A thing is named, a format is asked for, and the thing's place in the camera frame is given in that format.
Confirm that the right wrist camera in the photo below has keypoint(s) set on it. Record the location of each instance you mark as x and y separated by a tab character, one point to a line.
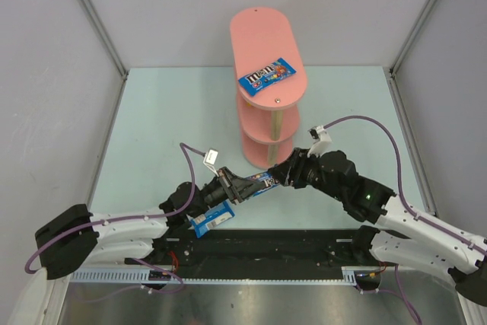
321	141

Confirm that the slotted cable duct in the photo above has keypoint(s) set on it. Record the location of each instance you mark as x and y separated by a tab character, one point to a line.
314	276

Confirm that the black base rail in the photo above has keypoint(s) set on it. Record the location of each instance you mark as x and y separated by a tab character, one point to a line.
269	250

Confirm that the blue m&m bag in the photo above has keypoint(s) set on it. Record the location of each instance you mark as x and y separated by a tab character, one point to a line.
260	79
266	182

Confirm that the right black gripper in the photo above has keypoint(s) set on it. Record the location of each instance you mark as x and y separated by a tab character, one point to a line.
290	167

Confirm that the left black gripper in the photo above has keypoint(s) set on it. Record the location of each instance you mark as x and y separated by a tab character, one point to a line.
228	185

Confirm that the pink tiered shelf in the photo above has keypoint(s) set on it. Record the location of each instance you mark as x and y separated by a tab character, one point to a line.
259	36

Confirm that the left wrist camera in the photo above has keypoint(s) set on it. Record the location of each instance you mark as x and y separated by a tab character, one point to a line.
209	160

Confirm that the blue white candy bar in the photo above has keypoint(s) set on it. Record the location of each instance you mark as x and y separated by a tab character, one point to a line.
203	223

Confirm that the blue M&M bag on shelf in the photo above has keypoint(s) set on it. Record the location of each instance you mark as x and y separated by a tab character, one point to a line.
260	79

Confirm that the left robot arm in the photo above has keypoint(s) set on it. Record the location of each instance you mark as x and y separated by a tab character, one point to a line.
77	236

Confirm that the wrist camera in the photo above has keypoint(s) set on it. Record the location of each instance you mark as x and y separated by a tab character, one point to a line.
209	160
321	141

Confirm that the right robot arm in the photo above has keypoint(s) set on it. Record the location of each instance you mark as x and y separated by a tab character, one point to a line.
403	235

